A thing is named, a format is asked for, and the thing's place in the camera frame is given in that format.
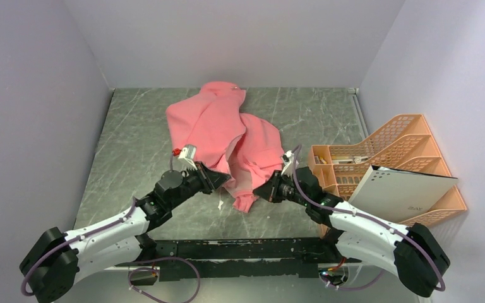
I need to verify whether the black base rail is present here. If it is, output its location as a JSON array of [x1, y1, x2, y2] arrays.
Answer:
[[112, 236, 362, 282]]

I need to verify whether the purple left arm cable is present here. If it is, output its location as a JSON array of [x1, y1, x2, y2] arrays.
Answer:
[[20, 155, 201, 303]]

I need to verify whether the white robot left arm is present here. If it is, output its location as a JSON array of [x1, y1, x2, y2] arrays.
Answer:
[[20, 162, 231, 302]]

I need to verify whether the pink zip-up jacket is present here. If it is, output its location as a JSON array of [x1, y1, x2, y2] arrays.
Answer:
[[165, 81, 284, 213]]

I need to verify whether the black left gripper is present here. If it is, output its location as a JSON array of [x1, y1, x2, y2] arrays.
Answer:
[[168, 161, 231, 209]]

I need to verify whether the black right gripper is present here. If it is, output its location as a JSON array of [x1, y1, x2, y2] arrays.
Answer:
[[253, 169, 309, 206]]

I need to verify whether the white folder in organizer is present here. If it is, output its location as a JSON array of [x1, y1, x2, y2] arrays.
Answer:
[[348, 165, 458, 223]]

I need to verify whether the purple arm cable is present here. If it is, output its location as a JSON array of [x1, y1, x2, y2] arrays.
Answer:
[[290, 145, 447, 292], [20, 155, 201, 303]]

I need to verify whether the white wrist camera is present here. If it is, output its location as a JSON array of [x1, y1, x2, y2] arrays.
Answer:
[[172, 145, 196, 170], [281, 150, 295, 177]]

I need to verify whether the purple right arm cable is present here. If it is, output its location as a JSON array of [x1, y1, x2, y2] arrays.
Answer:
[[290, 145, 447, 292]]

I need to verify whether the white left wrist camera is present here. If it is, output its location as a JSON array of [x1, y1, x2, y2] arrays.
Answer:
[[172, 145, 196, 170]]

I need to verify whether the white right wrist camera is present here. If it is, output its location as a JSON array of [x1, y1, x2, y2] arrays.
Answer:
[[281, 150, 295, 177]]

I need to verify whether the orange plastic desk organizer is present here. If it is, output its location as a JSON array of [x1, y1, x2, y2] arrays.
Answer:
[[307, 114, 467, 226]]

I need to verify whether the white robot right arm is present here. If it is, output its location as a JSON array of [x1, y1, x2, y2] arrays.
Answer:
[[253, 167, 450, 297]]

